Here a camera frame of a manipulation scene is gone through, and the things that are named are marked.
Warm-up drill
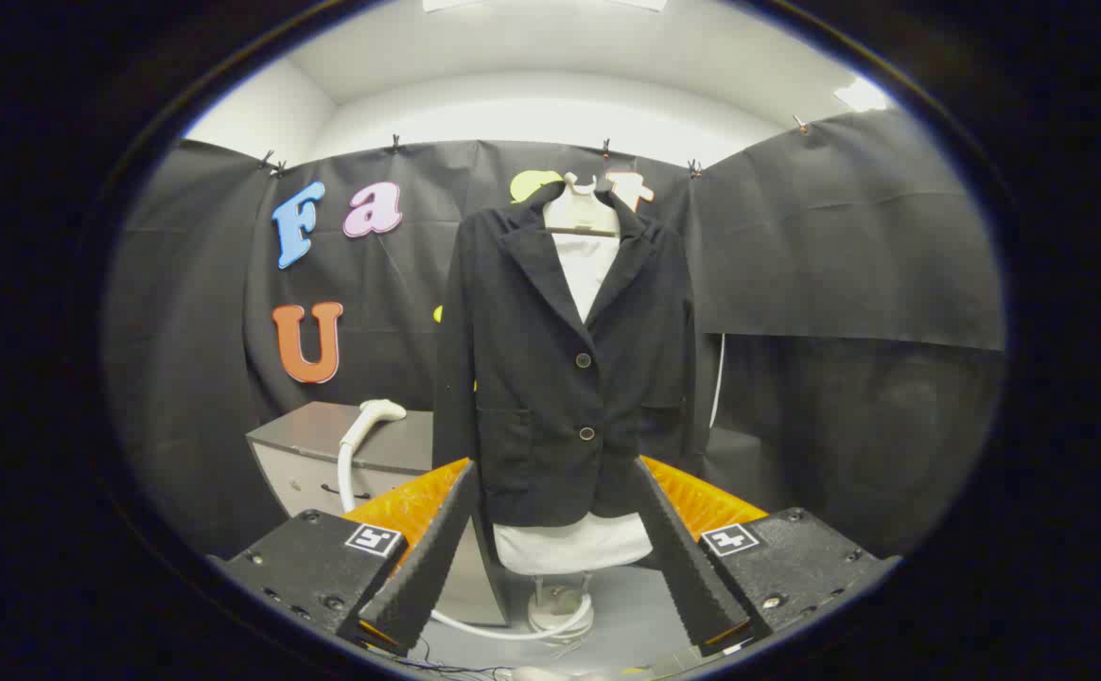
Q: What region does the ceiling light panel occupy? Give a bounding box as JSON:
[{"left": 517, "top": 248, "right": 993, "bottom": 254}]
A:
[{"left": 834, "top": 78, "right": 892, "bottom": 113}]

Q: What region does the black floor cable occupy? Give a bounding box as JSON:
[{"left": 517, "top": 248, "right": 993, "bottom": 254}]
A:
[{"left": 366, "top": 636, "right": 514, "bottom": 678}]

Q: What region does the white shirt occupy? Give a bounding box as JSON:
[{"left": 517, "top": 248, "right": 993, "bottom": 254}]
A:
[{"left": 492, "top": 232, "right": 655, "bottom": 575}]

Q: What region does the black backdrop cloth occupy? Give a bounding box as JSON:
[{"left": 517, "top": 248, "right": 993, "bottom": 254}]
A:
[{"left": 104, "top": 106, "right": 1005, "bottom": 559}]

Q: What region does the grey cabinet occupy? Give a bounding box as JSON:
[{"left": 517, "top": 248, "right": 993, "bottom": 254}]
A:
[{"left": 246, "top": 401, "right": 511, "bottom": 627}]

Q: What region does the garment steamer base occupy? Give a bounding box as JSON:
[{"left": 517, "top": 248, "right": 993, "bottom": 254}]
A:
[{"left": 527, "top": 572, "right": 597, "bottom": 646}]

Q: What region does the white garment steamer head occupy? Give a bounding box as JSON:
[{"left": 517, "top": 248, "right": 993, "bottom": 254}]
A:
[{"left": 341, "top": 398, "right": 408, "bottom": 455}]

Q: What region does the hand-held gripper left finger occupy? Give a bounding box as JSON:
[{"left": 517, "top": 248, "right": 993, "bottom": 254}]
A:
[{"left": 208, "top": 458, "right": 481, "bottom": 658}]

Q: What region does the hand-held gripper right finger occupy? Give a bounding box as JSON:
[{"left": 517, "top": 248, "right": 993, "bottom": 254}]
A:
[{"left": 631, "top": 456, "right": 901, "bottom": 658}]

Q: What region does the black jacket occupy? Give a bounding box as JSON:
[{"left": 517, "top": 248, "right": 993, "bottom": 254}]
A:
[{"left": 432, "top": 182, "right": 698, "bottom": 528}]

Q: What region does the row of small cloth clips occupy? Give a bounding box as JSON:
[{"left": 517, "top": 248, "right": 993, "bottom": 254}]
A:
[{"left": 257, "top": 113, "right": 812, "bottom": 181}]

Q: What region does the white clothes hanger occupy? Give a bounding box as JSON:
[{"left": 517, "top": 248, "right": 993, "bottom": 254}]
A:
[{"left": 543, "top": 173, "right": 622, "bottom": 237}]

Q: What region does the white garment steamer hose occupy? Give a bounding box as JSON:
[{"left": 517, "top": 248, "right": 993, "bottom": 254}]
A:
[{"left": 337, "top": 440, "right": 597, "bottom": 642}]

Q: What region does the white hanging cord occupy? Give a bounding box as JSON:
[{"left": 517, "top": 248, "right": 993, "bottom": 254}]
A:
[{"left": 708, "top": 333, "right": 727, "bottom": 428}]

